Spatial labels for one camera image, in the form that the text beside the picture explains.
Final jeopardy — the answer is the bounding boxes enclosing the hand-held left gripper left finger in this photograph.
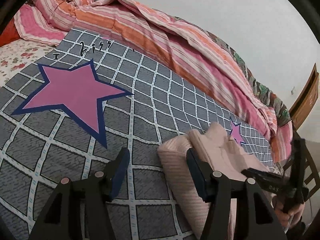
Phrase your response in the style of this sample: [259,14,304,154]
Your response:
[29,147,130,240]

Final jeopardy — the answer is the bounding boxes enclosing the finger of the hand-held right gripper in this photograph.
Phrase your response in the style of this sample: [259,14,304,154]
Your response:
[241,167,287,196]

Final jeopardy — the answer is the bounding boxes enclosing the pink knit sweater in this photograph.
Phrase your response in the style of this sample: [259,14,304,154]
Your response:
[157,122,278,240]

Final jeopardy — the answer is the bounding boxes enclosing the brown wooden door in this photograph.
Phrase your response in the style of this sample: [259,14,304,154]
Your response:
[289,64,320,130]

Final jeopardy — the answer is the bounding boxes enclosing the person's right hand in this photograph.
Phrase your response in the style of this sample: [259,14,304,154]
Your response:
[275,195,307,230]

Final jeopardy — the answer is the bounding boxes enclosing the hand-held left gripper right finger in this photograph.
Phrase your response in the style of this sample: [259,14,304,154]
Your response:
[186,148,288,240]

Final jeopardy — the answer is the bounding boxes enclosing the floral bedsheet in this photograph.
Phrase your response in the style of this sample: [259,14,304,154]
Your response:
[0,41,59,88]

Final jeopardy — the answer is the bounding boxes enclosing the grey checked star blanket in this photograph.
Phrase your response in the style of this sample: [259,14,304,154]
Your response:
[0,27,274,240]

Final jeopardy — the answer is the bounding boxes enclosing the pink orange striped quilt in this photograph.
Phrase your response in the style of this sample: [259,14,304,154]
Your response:
[14,0,294,162]

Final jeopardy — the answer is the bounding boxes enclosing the red pillow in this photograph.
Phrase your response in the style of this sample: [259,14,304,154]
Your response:
[0,21,23,47]

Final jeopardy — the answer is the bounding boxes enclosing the green red patterned blanket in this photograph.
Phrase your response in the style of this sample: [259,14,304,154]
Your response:
[207,31,292,128]

